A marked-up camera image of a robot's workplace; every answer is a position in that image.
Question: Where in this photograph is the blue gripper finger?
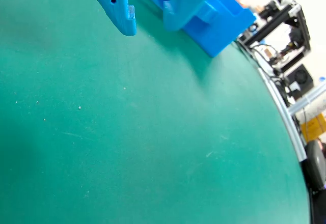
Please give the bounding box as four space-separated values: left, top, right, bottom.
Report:
162 0 222 32
83 0 138 36

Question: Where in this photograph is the black fan box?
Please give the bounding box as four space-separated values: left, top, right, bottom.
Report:
284 64 315 101

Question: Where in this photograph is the green cutting mat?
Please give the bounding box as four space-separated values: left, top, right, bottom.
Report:
0 0 312 224

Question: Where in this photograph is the translucent plastic tube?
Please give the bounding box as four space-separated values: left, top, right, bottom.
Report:
287 81 326 116

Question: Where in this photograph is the aluminium table edge strip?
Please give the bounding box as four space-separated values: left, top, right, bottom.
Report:
256 66 307 162

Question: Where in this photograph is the yellow package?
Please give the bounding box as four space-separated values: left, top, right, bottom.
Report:
300 114 326 144

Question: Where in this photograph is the black rounded object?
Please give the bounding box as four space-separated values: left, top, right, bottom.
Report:
302 139 326 192

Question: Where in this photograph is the blue plastic box with handle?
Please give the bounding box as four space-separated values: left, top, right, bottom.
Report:
129 0 257 58

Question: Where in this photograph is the black frame machine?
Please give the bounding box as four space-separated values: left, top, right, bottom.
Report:
236 0 312 75

